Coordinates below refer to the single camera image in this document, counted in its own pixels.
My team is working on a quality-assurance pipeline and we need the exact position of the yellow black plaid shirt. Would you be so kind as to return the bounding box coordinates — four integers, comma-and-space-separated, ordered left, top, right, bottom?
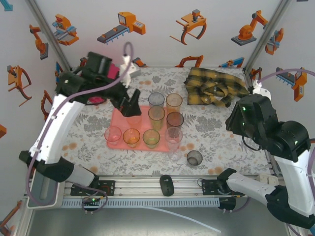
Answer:
184, 66, 251, 109

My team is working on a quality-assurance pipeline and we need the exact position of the short amber plastic glass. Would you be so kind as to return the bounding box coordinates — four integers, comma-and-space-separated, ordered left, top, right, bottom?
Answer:
123, 128, 141, 149

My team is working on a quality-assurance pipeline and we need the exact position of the black computer mouse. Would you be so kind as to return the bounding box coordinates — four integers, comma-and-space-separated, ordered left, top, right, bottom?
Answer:
159, 174, 175, 197

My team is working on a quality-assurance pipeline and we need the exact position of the tall clear plastic glass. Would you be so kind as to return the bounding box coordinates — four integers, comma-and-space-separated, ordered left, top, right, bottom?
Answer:
164, 126, 184, 153

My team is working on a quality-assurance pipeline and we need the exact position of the tall blue plastic glass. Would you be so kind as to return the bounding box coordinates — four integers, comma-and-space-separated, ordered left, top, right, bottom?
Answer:
148, 92, 165, 108

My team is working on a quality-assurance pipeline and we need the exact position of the black board with green light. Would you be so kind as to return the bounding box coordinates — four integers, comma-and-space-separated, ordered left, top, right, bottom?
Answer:
82, 196, 102, 209

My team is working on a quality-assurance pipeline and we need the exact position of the aluminium frame cross rail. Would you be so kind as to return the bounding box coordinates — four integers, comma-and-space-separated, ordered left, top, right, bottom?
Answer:
24, 175, 292, 197

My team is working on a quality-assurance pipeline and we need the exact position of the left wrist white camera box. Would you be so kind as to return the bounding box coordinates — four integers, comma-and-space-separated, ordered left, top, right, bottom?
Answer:
120, 55, 141, 87

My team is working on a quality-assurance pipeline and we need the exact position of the aluminium table side rail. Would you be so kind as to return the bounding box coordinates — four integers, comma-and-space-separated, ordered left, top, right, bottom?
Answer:
242, 68, 281, 178

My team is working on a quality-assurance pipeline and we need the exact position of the white slotted cable duct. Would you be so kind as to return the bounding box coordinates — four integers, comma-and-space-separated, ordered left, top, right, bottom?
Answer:
61, 198, 220, 208

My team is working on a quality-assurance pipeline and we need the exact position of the grey floral tablecloth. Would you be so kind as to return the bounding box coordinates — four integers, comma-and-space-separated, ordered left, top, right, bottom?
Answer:
58, 66, 274, 177

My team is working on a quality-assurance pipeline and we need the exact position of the grey white box device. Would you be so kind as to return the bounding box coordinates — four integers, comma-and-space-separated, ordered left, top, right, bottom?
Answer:
26, 169, 63, 209

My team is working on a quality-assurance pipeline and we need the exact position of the short salmon plastic glass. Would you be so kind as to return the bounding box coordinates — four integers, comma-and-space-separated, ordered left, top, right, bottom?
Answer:
126, 114, 143, 131

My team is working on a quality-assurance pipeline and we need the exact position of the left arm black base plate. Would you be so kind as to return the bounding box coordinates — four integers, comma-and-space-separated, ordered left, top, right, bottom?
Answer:
70, 180, 116, 197

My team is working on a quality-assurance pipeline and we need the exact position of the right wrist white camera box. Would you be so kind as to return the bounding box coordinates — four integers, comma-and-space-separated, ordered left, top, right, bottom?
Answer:
251, 79, 272, 99

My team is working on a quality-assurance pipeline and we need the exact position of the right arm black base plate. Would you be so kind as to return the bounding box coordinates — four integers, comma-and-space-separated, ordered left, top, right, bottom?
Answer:
201, 179, 246, 197

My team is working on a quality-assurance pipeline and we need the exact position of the short green plastic glass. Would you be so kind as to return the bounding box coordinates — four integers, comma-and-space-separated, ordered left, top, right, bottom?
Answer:
142, 129, 161, 149

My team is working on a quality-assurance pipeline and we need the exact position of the short pink plastic glass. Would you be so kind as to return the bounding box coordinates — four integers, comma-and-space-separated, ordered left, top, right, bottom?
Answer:
104, 126, 123, 148

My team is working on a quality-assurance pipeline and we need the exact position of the tall orange plastic glass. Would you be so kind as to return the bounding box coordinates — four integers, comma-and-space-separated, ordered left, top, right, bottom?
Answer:
166, 93, 184, 114

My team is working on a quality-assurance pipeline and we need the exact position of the black electronics block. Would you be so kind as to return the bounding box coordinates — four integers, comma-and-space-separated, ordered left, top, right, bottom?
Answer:
218, 198, 237, 212

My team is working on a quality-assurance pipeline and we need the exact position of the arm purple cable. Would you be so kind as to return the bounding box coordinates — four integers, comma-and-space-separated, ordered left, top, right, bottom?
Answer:
24, 41, 135, 215
219, 68, 315, 236

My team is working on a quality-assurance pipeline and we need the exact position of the folded magenta cloth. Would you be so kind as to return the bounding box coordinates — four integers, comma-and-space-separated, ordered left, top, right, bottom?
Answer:
87, 63, 121, 106

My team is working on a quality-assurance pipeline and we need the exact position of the tall green plastic glass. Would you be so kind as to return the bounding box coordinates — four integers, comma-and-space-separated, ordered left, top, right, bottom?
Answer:
148, 105, 166, 131

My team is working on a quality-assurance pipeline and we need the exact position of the white square clock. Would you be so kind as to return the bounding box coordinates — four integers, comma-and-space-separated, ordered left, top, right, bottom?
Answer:
255, 173, 279, 185

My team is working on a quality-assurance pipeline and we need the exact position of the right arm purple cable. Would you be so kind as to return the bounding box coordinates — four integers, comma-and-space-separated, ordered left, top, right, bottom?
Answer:
219, 68, 315, 236

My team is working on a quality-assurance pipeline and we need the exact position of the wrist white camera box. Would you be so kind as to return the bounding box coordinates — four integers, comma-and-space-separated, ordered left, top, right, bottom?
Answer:
251, 79, 272, 99
120, 55, 141, 87

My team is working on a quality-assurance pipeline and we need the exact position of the aluminium frame post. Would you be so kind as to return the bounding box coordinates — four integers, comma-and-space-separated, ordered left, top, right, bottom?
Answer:
24, 0, 74, 74
242, 0, 293, 74

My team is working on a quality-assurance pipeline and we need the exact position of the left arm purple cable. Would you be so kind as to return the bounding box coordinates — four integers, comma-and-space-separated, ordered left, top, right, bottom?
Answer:
24, 41, 135, 215

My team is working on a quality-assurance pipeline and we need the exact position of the short dark grey glass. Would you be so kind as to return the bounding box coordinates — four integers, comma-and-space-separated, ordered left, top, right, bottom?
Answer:
186, 150, 203, 167

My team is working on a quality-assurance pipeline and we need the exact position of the tall dark brown glass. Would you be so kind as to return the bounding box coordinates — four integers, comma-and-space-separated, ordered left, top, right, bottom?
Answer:
166, 112, 185, 128

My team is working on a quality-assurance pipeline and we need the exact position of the pink plastic tray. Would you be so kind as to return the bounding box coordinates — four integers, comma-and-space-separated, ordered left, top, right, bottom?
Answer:
106, 105, 182, 152

